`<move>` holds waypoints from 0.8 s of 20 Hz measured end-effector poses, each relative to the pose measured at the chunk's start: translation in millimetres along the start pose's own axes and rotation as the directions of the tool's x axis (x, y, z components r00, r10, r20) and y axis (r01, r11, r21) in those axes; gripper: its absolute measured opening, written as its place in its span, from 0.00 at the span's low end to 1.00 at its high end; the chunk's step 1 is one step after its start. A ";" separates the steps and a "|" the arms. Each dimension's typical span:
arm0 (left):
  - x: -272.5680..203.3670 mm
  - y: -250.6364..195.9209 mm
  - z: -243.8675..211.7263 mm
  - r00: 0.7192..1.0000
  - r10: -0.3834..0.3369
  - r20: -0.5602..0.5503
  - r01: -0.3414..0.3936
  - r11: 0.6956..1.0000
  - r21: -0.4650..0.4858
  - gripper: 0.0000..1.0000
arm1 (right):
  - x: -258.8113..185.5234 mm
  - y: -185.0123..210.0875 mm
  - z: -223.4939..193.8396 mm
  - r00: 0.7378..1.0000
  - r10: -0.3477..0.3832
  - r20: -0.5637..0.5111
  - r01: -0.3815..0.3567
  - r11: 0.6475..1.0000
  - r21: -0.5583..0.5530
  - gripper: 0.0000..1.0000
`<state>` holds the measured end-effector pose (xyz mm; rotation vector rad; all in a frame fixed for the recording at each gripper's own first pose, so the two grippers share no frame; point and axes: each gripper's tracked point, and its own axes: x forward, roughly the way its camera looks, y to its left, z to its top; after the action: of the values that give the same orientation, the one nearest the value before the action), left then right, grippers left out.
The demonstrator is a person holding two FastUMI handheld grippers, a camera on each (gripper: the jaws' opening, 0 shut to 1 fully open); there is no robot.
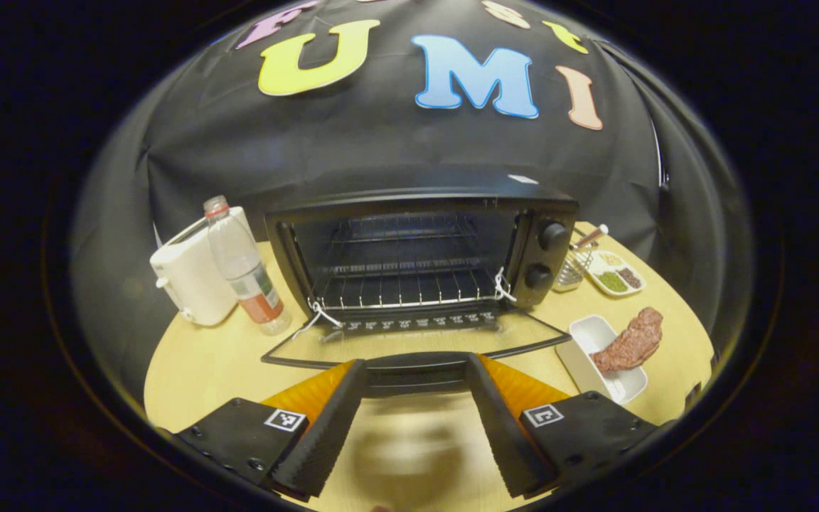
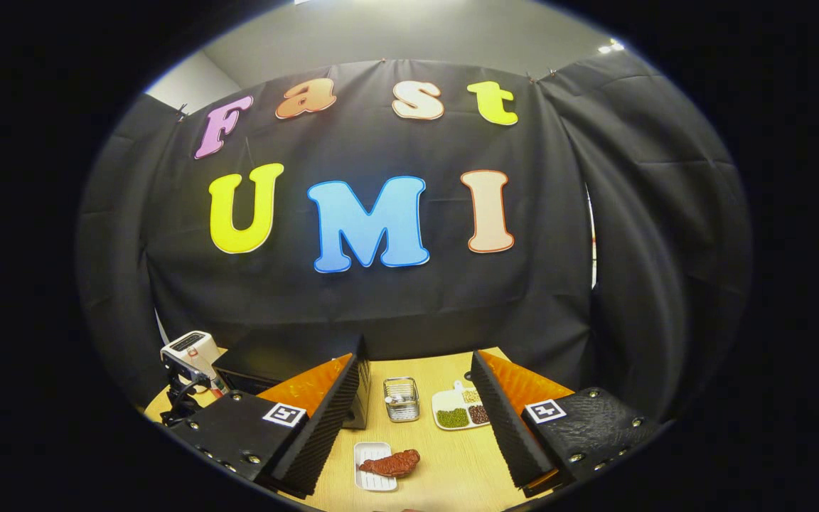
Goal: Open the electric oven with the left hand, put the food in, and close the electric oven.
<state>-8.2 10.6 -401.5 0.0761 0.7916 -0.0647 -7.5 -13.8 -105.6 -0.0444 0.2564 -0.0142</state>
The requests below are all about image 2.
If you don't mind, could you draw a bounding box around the black electric oven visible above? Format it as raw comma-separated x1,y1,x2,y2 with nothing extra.
212,333,372,430

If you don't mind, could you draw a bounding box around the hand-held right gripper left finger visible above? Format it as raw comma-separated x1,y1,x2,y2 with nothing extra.
166,353,370,500

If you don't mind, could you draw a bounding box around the black backdrop cloth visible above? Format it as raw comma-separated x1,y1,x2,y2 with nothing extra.
75,50,751,427

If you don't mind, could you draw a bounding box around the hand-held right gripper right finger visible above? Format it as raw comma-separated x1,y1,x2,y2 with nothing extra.
470,350,660,498

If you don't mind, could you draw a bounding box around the white plate with beans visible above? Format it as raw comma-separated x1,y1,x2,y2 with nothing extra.
430,380,491,432

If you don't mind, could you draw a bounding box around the metal wire basket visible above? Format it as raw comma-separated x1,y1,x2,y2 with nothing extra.
382,376,422,423

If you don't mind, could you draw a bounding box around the white ribbed plate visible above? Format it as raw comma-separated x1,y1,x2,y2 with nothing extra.
353,441,398,493

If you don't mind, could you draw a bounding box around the white toaster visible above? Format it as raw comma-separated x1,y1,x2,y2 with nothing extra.
160,330,221,390

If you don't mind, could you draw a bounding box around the red-brown meat piece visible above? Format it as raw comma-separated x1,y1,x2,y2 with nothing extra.
359,448,422,478

